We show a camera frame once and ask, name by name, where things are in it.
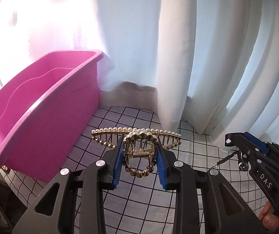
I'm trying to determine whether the pink plastic tub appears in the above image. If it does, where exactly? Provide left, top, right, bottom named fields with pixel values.
left=0, top=50, right=104, bottom=182

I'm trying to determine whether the white curtain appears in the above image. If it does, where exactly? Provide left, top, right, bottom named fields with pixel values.
left=0, top=0, right=279, bottom=147

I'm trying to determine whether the gold pearl hair claw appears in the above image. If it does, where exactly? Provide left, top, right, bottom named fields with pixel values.
left=91, top=127, right=182, bottom=178

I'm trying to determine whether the person right hand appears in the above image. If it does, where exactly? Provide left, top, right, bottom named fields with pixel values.
left=258, top=201, right=279, bottom=233

